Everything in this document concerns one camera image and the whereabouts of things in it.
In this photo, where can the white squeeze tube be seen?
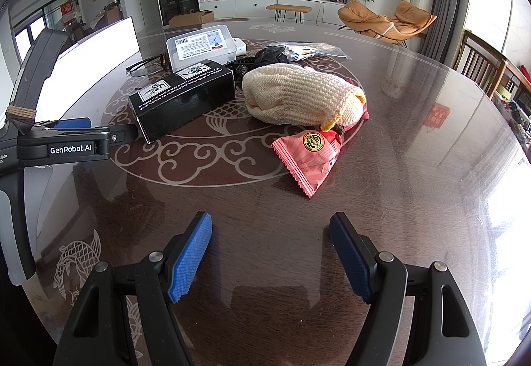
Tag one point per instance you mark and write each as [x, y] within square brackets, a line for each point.
[239, 48]

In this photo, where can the dark eyeglasses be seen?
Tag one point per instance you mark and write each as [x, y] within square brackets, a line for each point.
[145, 63]

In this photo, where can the white television cabinet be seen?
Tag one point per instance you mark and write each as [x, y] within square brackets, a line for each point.
[240, 7]

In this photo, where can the white storage box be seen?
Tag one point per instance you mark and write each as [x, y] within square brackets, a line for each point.
[95, 55]

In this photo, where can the cream knitted mitt yellow trim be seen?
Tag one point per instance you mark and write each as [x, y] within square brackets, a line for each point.
[294, 94]

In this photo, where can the wooden slatted chair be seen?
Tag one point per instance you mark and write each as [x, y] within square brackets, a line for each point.
[485, 59]

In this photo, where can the clear plastic box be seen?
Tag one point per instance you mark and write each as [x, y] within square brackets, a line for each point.
[199, 46]

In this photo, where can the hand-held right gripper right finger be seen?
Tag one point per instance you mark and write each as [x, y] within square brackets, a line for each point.
[350, 258]

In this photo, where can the red window poster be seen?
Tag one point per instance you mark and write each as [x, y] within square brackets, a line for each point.
[67, 8]

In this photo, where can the plastic bag of cotton swabs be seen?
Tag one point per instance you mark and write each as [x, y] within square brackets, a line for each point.
[311, 50]

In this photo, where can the orange lounge chair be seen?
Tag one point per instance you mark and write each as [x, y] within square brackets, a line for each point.
[373, 19]

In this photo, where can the brown dining chair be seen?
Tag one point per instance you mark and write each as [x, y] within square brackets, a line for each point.
[114, 13]

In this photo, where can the black bow headband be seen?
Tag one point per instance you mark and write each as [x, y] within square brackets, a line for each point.
[269, 57]

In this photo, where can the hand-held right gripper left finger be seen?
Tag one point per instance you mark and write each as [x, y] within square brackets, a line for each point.
[188, 258]

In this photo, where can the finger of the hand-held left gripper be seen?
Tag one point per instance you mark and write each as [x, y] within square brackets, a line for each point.
[122, 136]
[72, 123]

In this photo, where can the black cardboard box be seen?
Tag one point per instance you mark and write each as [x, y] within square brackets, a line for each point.
[182, 100]

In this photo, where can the orange bench with metal legs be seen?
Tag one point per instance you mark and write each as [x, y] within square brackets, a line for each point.
[288, 8]

